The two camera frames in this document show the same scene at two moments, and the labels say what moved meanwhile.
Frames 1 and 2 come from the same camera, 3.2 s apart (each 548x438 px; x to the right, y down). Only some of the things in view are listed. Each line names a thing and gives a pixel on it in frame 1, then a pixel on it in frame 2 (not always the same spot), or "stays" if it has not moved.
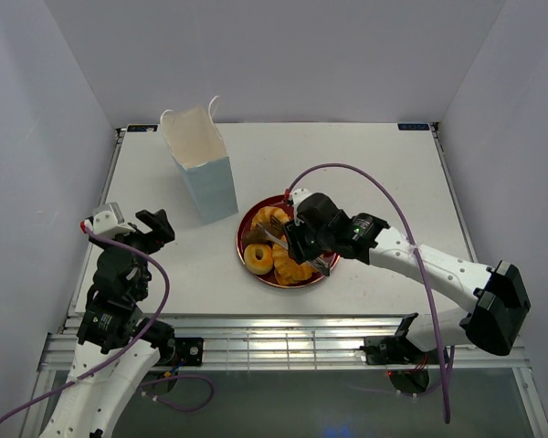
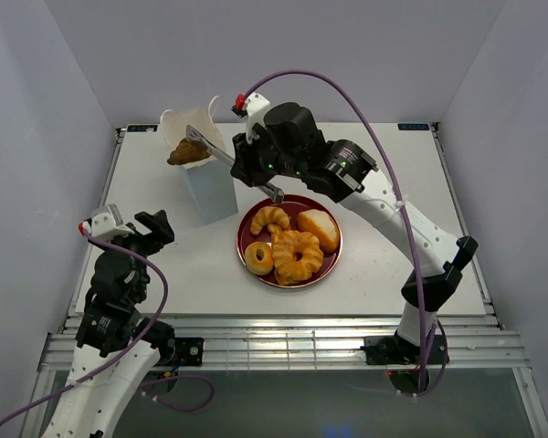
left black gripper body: x=142 y=242 stays
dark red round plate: x=269 y=278 stays
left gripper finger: x=163 y=226 stays
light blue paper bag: x=201 y=158 stays
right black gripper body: x=321 y=240 -> x=269 y=162
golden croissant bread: x=265 y=213 stays
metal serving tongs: x=274 y=234 -> x=194 y=135
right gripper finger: x=302 y=253 -> x=248 y=173
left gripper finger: x=150 y=219 stays
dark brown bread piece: x=255 y=235 -> x=186 y=151
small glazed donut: x=257 y=266 stays
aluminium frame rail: x=284 y=342 stays
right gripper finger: x=297 y=232 -> x=243 y=149
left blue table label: x=142 y=128 stays
